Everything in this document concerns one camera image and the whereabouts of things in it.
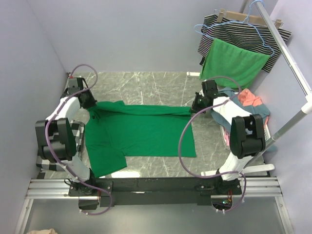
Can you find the green t-shirt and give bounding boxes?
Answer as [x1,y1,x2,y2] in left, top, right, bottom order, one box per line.
[85,100,196,177]

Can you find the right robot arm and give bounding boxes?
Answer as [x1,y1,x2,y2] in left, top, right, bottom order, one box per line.
[191,79,266,195]

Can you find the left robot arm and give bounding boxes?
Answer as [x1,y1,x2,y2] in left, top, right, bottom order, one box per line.
[35,77,98,196]

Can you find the black white checkered shirt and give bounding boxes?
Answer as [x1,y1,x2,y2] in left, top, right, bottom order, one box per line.
[36,120,85,172]

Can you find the green towel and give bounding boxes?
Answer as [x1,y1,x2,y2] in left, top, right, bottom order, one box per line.
[199,39,270,89]

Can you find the coral orange garment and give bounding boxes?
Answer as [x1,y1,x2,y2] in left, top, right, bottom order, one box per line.
[238,89,263,106]

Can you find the pink garment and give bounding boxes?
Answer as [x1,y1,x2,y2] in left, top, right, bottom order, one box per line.
[223,129,230,146]

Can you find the teal blue garment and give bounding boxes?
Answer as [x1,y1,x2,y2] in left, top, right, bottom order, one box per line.
[211,87,270,133]

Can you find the black white striped shirt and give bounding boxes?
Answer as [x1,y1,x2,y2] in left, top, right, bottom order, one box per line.
[197,14,281,73]

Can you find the wooden clip hanger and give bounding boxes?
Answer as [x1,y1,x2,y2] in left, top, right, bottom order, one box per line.
[214,8,284,27]

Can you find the black base beam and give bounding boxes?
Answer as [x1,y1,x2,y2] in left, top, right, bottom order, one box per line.
[68,177,242,210]

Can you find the silver clothes rack pole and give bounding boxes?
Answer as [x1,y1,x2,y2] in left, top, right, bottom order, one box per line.
[238,0,312,171]

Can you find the beige cloth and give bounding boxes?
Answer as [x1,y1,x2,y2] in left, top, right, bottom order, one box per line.
[27,228,58,234]

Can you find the blue wire hanger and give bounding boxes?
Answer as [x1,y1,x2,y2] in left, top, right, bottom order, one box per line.
[194,0,275,57]

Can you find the aluminium rail frame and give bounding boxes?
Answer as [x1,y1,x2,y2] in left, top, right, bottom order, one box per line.
[15,177,293,234]

